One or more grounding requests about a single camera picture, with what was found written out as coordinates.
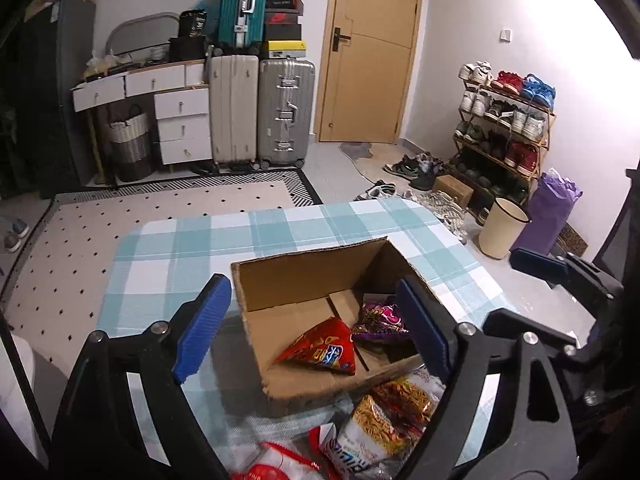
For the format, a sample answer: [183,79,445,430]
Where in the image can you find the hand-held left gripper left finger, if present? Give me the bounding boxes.
[50,273,233,480]

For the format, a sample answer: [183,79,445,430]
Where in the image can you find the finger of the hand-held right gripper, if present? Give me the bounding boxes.
[481,309,583,361]
[510,247,626,320]

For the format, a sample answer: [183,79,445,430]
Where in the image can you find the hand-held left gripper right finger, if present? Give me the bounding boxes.
[395,275,578,480]

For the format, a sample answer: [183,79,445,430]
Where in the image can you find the orange noodle snack packet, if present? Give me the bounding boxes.
[372,367,447,433]

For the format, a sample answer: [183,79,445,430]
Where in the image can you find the brown cardboard box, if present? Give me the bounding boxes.
[230,236,451,417]

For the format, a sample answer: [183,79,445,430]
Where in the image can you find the white noodle snack packet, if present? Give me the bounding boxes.
[318,394,426,480]

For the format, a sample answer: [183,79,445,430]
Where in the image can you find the patterned brown box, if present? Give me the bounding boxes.
[552,225,590,257]

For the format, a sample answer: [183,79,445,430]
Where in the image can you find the purple snack packet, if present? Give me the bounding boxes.
[351,296,411,346]

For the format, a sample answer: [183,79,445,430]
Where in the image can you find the purple bag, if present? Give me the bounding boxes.
[511,167,583,256]

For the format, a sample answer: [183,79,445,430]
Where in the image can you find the cream waste bin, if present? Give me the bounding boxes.
[479,196,532,260]

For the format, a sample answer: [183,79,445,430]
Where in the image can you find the shoes on floor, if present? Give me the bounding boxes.
[404,190,469,242]

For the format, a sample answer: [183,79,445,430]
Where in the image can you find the small cardboard box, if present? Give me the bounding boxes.
[432,175,475,209]

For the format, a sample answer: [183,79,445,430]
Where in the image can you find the beige dotted rug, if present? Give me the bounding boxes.
[0,167,325,333]

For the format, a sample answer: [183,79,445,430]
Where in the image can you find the white sneaker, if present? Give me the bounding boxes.
[355,180,398,202]

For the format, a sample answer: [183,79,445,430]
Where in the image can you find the shoe rack with shoes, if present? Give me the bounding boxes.
[457,60,557,196]

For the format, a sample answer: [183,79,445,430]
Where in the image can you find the red and white snack packet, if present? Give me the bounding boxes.
[229,440,323,480]

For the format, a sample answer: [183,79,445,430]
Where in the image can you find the pile of dark sneakers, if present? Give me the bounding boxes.
[382,152,451,192]

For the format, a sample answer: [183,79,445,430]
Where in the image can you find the woven laundry basket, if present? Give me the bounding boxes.
[107,105,153,182]

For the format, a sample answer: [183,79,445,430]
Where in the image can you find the white drawer dresser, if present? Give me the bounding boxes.
[72,58,212,183]

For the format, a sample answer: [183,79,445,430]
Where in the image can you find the beige suitcase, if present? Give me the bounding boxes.
[207,54,261,166]

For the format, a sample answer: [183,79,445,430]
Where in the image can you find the silver suitcase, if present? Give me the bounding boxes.
[257,58,317,170]

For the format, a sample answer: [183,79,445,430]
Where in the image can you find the wooden door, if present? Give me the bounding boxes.
[318,0,426,145]

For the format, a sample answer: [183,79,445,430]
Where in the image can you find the dark grey cabinet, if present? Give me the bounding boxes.
[0,0,96,201]

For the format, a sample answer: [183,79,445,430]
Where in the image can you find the yellow and white shoe box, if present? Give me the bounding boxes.
[262,40,307,60]

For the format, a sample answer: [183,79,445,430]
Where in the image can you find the grey arched mirror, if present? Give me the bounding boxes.
[107,11,181,58]

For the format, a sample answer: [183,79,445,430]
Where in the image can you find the black paper bag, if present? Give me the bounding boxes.
[177,10,208,38]

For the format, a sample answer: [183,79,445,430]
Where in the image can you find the teal suitcase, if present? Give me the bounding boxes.
[217,0,271,53]

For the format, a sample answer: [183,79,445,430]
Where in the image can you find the black and red shoe box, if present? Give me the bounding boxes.
[264,11,304,27]

